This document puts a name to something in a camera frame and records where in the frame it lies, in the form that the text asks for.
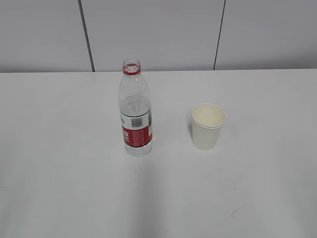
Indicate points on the clear plastic water bottle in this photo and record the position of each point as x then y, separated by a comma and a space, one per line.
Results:
135, 109

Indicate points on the white paper cup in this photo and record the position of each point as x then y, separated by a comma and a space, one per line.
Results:
207, 122

